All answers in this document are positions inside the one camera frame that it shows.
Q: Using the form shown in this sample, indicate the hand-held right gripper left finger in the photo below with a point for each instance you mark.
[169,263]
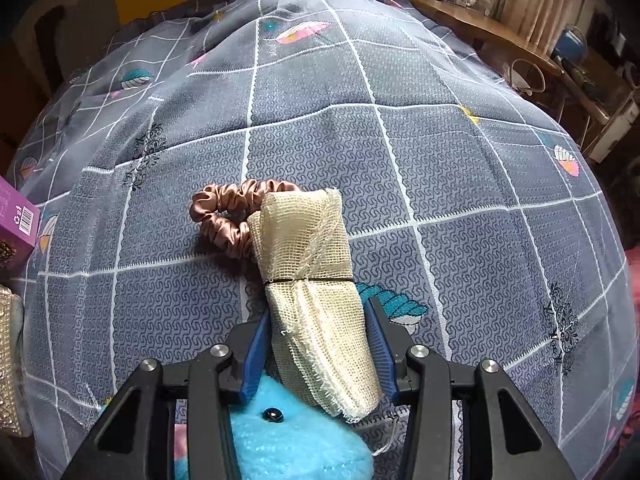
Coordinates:
[255,355]

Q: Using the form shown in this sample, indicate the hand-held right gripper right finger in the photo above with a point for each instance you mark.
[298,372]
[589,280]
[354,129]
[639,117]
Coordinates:
[382,355]

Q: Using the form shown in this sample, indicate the blue pink plush toy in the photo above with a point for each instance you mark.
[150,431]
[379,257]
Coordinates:
[300,440]

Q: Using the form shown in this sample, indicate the beige gauze cloth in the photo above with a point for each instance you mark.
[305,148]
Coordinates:
[305,240]

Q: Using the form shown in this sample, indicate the pink satin scrunchie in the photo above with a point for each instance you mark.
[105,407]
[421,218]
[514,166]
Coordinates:
[210,205]

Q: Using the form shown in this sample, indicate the grey checked printed blanket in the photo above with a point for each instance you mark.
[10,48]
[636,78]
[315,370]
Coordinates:
[400,160]

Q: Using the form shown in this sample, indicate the white gold glitter bag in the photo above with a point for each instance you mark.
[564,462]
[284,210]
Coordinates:
[10,360]

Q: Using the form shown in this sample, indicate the purple cardboard box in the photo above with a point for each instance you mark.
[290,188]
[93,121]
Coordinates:
[17,220]

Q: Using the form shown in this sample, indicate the white box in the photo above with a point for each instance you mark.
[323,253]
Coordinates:
[617,127]

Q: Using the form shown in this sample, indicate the wooden desk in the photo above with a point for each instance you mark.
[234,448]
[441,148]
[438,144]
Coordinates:
[480,25]

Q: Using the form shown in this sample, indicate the small blue fan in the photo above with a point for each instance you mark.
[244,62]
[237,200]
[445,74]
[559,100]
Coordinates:
[567,45]

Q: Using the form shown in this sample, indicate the patterned curtain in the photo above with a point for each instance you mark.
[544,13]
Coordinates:
[535,0]

